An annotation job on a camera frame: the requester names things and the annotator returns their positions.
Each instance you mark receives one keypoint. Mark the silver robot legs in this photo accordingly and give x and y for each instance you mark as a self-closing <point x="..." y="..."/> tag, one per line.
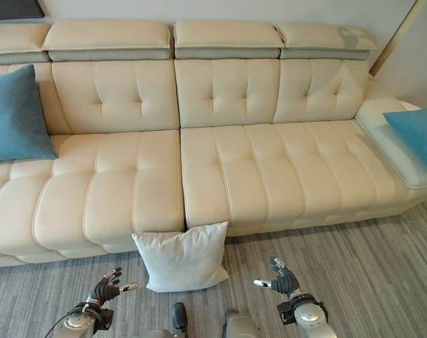
<point x="206" y="324"/>

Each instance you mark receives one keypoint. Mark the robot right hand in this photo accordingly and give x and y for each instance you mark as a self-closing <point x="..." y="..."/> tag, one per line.
<point x="283" y="278"/>

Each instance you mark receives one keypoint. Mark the teal square cushion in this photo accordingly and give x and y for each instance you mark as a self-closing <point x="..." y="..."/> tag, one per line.
<point x="14" y="116"/>
<point x="419" y="132"/>

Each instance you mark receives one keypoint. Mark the cream leather sofa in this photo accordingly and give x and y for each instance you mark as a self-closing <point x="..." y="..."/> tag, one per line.
<point x="206" y="148"/>

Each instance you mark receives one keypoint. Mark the white square cushion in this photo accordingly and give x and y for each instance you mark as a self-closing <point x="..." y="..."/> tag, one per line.
<point x="185" y="258"/>

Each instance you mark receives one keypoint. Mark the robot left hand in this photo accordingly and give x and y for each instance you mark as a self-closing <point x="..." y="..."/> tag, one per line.
<point x="104" y="286"/>

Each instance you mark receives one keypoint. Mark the dark framed wall panel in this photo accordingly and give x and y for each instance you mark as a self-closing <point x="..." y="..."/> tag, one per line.
<point x="15" y="10"/>

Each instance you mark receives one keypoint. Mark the wooden slanted pole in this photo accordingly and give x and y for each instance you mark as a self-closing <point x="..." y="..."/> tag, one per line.
<point x="389" y="38"/>

